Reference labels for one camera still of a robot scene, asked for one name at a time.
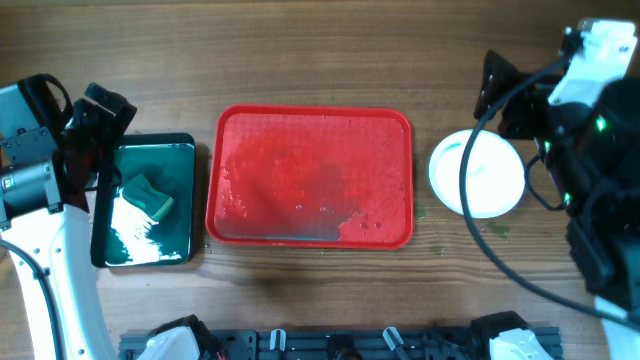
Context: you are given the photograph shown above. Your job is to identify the red plastic tray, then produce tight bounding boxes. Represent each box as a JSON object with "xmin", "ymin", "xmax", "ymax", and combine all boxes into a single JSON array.
[{"xmin": 205, "ymin": 104, "xmax": 414, "ymax": 250}]

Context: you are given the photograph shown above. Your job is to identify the black aluminium base frame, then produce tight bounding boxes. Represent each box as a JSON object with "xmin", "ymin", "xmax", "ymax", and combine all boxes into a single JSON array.
[{"xmin": 118, "ymin": 324, "xmax": 564, "ymax": 360}]

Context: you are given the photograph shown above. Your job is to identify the black water tray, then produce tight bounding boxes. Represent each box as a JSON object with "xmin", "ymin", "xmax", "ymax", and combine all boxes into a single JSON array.
[{"xmin": 90, "ymin": 133, "xmax": 196, "ymax": 268}]

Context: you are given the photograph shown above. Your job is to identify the green yellow sponge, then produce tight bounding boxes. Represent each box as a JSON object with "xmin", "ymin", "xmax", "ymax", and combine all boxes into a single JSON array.
[{"xmin": 121, "ymin": 174, "xmax": 174, "ymax": 222}]

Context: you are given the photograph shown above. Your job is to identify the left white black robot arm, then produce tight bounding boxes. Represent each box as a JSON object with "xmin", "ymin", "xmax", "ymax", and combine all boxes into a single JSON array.
[{"xmin": 1, "ymin": 74, "xmax": 137, "ymax": 359}]

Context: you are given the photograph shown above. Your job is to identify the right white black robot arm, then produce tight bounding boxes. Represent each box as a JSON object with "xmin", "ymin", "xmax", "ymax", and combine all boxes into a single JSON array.
[{"xmin": 459, "ymin": 50, "xmax": 639, "ymax": 359}]

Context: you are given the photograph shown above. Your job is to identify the white plate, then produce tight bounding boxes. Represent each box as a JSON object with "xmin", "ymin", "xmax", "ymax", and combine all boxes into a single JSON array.
[{"xmin": 427, "ymin": 129, "xmax": 525, "ymax": 219}]

